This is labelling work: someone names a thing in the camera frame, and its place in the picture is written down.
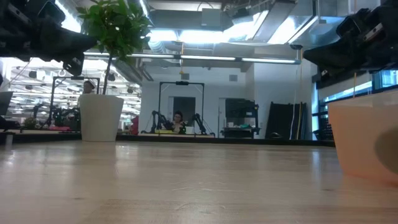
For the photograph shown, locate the silver ventilation duct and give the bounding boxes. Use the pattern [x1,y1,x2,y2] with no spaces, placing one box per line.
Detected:
[54,0,82,34]

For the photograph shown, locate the black monitor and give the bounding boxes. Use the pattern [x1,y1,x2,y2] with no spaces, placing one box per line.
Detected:
[0,91,14,116]

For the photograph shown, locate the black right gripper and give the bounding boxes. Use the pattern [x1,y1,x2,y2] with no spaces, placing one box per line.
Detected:
[303,6,388,79]

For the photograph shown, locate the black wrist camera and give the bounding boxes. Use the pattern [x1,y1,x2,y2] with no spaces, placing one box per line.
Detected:
[335,8,373,39]
[37,1,67,25]

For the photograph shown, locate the green leafy plant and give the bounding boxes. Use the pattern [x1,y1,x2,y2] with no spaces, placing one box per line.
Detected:
[75,0,152,96]

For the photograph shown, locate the white plant pot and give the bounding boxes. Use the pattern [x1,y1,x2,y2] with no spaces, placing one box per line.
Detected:
[79,94,124,143]

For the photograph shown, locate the orange translucent plastic basket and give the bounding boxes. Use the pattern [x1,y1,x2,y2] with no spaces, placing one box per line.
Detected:
[328,90,398,187]

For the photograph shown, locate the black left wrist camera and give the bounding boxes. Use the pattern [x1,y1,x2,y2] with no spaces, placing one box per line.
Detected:
[37,1,67,25]

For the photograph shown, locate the seated person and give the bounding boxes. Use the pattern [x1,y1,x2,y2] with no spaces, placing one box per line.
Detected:
[167,110,188,134]

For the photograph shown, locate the black leaning panels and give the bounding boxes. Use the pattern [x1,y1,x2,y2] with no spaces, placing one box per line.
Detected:
[266,101,308,141]

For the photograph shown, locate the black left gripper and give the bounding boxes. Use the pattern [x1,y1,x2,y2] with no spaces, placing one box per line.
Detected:
[9,0,98,77]

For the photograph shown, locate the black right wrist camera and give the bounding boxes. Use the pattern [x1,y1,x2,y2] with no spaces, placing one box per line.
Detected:
[335,8,373,39]

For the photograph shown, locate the black aluminium table frame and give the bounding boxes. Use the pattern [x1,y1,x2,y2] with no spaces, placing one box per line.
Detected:
[0,130,336,147]

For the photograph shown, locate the black shelf unit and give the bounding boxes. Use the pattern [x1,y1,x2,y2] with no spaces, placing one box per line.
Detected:
[225,98,260,139]

